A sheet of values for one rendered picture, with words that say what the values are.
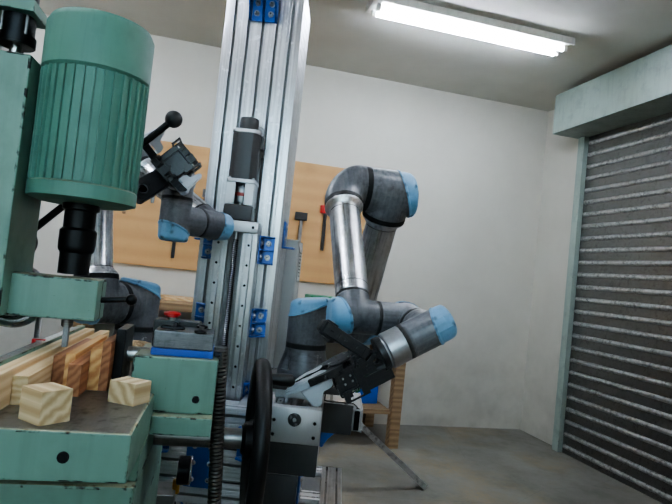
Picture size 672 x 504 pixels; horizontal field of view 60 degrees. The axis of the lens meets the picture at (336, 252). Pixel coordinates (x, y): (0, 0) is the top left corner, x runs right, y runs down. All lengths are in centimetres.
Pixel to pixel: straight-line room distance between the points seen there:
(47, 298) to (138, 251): 328
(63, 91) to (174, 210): 50
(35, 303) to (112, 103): 35
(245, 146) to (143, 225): 261
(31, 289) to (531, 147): 461
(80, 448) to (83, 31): 64
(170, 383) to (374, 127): 387
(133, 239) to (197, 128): 92
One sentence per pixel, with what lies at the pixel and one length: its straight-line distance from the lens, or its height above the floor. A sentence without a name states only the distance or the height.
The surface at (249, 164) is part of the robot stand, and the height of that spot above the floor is 142.
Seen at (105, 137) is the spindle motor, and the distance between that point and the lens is 103.
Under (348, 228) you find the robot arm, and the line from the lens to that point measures 136.
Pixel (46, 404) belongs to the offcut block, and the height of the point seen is 93.
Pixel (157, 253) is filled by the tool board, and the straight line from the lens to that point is 432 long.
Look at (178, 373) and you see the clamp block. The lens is 99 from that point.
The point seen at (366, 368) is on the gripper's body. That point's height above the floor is 94.
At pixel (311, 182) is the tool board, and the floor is 180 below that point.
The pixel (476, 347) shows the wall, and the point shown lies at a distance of 497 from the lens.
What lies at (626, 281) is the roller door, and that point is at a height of 128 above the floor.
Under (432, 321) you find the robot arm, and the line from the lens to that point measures 118.
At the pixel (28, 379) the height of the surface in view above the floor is 94.
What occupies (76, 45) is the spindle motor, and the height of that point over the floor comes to 144.
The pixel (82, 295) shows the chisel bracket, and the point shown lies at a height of 104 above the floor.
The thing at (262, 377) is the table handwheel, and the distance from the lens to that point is 101.
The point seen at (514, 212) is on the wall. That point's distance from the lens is 511.
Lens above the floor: 112
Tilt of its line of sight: 2 degrees up
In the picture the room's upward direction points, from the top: 6 degrees clockwise
